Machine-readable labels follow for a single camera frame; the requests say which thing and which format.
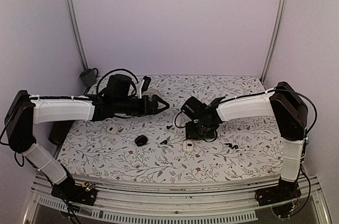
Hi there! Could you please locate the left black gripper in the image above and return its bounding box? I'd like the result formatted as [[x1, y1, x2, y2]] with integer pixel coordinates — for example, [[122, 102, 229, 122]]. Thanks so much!
[[114, 94, 170, 117]]

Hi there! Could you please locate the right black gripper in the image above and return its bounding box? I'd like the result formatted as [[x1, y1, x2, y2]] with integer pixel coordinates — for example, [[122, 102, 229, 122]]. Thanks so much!
[[185, 120, 215, 139]]

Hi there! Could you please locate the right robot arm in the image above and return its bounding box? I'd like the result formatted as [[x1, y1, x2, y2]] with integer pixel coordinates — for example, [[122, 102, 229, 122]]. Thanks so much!
[[181, 82, 308, 201]]

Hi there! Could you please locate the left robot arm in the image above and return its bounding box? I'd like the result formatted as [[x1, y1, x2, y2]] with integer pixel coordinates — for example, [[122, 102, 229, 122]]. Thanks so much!
[[1, 74, 170, 200]]

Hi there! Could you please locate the white open earbud case centre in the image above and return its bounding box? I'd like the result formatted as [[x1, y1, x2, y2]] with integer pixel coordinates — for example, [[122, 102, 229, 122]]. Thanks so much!
[[182, 140, 194, 153]]

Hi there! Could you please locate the white open earbud case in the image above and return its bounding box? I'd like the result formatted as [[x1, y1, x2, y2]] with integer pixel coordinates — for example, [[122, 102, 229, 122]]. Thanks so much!
[[106, 127, 118, 135], [182, 140, 194, 153]]

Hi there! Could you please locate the black open case left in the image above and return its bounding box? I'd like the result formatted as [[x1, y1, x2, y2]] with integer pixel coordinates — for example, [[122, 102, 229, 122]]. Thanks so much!
[[135, 135, 148, 147]]

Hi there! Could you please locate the white open earbud case left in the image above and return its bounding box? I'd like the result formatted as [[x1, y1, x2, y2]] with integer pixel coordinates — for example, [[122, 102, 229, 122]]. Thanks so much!
[[106, 127, 118, 135]]

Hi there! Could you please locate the white spiral ceramic plate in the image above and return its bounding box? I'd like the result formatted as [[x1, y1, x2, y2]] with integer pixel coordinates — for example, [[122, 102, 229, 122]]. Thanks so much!
[[142, 88, 162, 101]]

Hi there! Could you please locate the floral patterned table mat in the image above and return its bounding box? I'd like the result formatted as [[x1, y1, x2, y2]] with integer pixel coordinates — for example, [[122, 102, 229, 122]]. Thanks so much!
[[57, 75, 284, 184]]

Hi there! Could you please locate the grey mug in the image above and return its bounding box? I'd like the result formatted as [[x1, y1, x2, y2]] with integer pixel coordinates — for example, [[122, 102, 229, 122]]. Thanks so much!
[[79, 68, 99, 87]]

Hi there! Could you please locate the aluminium front rail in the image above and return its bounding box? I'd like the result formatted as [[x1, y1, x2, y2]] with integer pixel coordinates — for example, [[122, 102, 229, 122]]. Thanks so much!
[[23, 175, 334, 223]]

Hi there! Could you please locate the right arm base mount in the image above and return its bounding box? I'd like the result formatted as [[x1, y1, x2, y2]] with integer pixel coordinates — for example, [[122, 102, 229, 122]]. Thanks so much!
[[255, 180, 301, 206]]

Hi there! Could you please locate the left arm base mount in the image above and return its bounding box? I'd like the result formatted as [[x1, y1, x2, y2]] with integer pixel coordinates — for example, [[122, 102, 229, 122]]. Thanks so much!
[[51, 181, 98, 206]]

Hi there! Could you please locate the left aluminium frame post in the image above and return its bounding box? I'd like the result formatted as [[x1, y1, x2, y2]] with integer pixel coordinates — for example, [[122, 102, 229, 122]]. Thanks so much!
[[65, 0, 88, 70]]

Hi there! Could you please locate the aluminium frame post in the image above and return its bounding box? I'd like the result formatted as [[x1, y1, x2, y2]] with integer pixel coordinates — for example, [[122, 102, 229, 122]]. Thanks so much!
[[260, 0, 287, 84], [65, 0, 88, 70]]

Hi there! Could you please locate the right aluminium frame post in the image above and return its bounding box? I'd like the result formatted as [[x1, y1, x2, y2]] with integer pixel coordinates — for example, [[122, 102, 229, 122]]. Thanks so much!
[[260, 0, 287, 84]]

